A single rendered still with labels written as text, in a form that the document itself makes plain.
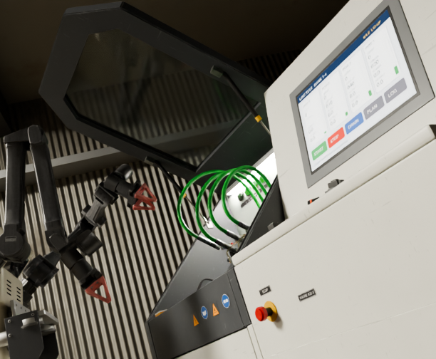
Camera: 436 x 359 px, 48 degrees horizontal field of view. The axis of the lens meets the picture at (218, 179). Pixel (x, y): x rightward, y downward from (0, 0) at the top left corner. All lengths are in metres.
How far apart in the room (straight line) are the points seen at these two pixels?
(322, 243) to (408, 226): 0.22
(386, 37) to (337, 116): 0.24
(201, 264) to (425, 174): 1.36
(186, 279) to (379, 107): 1.12
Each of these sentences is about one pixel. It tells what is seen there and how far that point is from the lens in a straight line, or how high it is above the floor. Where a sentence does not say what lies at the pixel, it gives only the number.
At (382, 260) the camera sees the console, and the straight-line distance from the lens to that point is 1.00.
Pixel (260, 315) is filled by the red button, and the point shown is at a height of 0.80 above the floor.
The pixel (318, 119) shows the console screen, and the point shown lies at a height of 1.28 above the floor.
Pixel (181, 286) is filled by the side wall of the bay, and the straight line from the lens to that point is 2.05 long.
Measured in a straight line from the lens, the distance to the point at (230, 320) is 1.44.
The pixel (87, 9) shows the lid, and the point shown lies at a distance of 1.78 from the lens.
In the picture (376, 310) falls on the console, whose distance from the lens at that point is 1.04.
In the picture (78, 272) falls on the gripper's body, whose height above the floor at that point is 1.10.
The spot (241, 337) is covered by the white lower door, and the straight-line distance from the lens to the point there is 1.42.
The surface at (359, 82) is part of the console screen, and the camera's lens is 1.39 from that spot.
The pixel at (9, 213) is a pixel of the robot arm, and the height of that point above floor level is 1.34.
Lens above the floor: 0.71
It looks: 20 degrees up
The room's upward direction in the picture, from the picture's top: 18 degrees counter-clockwise
